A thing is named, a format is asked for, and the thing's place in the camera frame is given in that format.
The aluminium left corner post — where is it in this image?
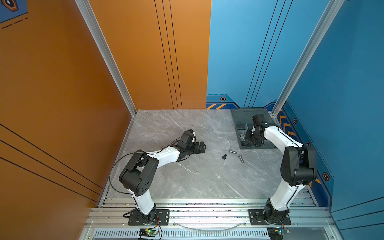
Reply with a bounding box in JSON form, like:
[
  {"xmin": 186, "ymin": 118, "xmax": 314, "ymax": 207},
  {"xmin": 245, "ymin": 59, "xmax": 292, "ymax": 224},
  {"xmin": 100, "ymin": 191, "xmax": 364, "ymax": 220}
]
[{"xmin": 75, "ymin": 0, "xmax": 137, "ymax": 117}]

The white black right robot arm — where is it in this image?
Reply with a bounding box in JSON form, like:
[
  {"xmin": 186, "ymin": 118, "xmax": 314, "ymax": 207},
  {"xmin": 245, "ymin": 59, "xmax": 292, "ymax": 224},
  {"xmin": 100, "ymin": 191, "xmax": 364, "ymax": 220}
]
[{"xmin": 245, "ymin": 115, "xmax": 317, "ymax": 225}]

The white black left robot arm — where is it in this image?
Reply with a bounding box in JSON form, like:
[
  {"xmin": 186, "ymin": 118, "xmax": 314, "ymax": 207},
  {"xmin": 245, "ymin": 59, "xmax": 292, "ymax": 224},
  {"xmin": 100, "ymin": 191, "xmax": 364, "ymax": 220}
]
[{"xmin": 119, "ymin": 130, "xmax": 207, "ymax": 225}]

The silver wing nut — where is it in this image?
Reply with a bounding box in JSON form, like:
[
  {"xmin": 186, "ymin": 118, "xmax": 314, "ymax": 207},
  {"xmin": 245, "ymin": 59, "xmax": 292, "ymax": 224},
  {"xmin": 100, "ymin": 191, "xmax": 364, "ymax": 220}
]
[{"xmin": 239, "ymin": 130, "xmax": 247, "ymax": 142}]

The right green circuit board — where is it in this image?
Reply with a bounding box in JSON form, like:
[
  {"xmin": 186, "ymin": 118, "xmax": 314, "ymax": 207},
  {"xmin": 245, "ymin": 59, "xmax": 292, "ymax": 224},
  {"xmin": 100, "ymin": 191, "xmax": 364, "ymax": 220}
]
[{"xmin": 267, "ymin": 228, "xmax": 291, "ymax": 240}]

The left green circuit board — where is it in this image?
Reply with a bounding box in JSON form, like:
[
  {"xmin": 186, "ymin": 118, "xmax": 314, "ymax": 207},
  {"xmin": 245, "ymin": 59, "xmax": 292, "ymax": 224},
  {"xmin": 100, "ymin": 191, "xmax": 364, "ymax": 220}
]
[{"xmin": 139, "ymin": 228, "xmax": 159, "ymax": 239}]

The aluminium corner post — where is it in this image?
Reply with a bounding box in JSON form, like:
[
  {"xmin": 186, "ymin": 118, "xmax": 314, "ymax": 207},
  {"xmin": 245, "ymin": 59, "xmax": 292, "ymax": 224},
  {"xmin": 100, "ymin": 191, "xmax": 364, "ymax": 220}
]
[
  {"xmin": 271, "ymin": 0, "xmax": 345, "ymax": 118},
  {"xmin": 75, "ymin": 0, "xmax": 137, "ymax": 117}
]

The green circuit board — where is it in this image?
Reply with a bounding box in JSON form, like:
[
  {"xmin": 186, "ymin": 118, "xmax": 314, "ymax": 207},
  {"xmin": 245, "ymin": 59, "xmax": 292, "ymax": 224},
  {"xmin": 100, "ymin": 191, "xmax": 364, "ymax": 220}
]
[
  {"xmin": 267, "ymin": 228, "xmax": 291, "ymax": 240},
  {"xmin": 139, "ymin": 228, "xmax": 159, "ymax": 239}
]

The aluminium right corner post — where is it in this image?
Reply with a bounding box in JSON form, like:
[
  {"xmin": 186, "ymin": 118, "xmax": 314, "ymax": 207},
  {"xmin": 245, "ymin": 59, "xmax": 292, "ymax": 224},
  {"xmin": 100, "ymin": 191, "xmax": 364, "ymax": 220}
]
[{"xmin": 271, "ymin": 0, "xmax": 345, "ymax": 118}]

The grey compartment organizer box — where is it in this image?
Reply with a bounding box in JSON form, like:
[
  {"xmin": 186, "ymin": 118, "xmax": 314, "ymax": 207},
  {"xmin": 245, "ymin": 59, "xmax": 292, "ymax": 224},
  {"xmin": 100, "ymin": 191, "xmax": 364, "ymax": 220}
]
[{"xmin": 231, "ymin": 108, "xmax": 277, "ymax": 150}]

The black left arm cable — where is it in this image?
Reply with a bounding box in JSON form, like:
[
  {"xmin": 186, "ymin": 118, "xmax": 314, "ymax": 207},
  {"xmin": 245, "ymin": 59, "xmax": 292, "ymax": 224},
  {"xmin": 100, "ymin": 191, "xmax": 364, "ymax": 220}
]
[{"xmin": 108, "ymin": 151, "xmax": 145, "ymax": 195}]

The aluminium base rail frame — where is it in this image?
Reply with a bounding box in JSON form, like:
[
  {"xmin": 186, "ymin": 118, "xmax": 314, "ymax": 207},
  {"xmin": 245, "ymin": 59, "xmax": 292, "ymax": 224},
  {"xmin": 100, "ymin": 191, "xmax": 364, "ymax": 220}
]
[{"xmin": 80, "ymin": 191, "xmax": 342, "ymax": 240}]

